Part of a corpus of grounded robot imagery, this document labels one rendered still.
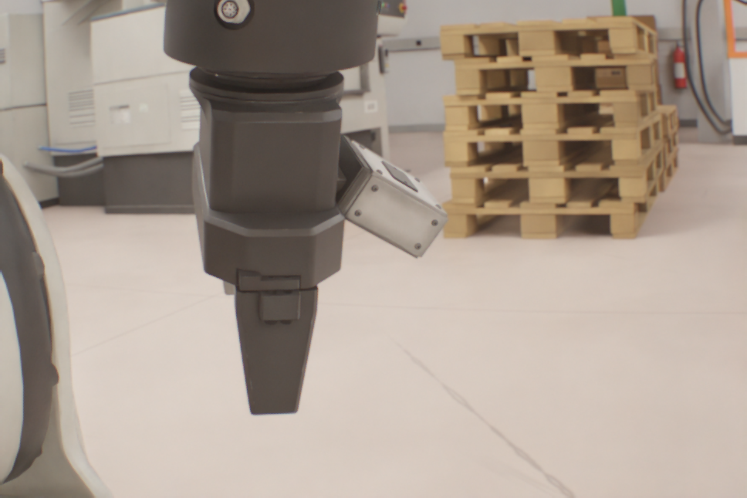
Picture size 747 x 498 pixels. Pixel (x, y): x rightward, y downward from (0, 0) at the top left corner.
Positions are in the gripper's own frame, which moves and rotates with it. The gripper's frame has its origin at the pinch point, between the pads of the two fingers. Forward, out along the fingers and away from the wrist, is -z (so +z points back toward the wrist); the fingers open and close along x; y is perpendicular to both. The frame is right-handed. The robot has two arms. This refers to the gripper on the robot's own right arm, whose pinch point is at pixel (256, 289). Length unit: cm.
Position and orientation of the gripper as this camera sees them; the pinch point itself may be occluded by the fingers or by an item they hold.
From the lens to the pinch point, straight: 39.4
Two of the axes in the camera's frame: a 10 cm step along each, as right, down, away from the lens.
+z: 0.8, -9.2, -3.8
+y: -9.7, 0.2, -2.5
